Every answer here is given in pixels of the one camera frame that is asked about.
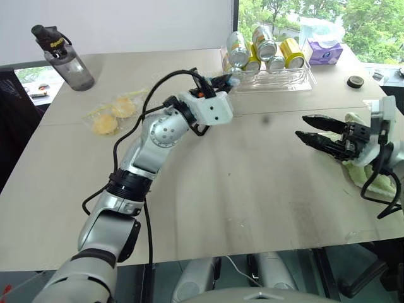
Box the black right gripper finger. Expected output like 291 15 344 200
302 114 347 135
295 130 343 157

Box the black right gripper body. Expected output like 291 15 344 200
334 122 372 162

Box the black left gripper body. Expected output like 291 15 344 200
188 75 227 97

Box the pale green towel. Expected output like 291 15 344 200
342 112 400 198

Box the yellow drink can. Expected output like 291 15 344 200
280 37 306 68
244 42 261 71

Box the silver can with orange print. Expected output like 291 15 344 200
251 25 278 61
227 31 251 68

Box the small black round lid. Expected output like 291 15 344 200
346 74 364 89

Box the clear plastic can rack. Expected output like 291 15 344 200
220 45 318 93

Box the silver drink can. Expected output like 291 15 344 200
266 56 285 71

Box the clear plastic pastry bag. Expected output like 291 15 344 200
81 88 150 138

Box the purple tissue box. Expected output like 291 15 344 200
302 38 344 66

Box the round yellow pastry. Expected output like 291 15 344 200
111 97 137 119
92 114 119 136

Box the white partition panel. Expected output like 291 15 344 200
0 0 235 67

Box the black table leg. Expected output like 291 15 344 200
312 248 342 300

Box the black chair base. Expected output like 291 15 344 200
339 242 404 299

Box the grey rounded robot shell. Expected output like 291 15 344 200
172 257 222 303
249 252 299 291

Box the grey sports water bottle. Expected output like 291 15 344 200
30 24 95 92

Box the grey robot waist cover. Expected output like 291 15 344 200
176 285 345 303

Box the black mesh office chair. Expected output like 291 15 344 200
0 68 44 195

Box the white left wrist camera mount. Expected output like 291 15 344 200
176 90 234 126

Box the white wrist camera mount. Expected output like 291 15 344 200
353 95 397 167
176 90 234 126

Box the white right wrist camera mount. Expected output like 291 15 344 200
353 95 397 167

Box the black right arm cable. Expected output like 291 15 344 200
360 119 404 220

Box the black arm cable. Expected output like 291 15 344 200
360 119 404 220
81 69 218 269

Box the thin white cable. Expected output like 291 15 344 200
227 255 263 287

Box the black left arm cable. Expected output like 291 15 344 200
81 69 218 269

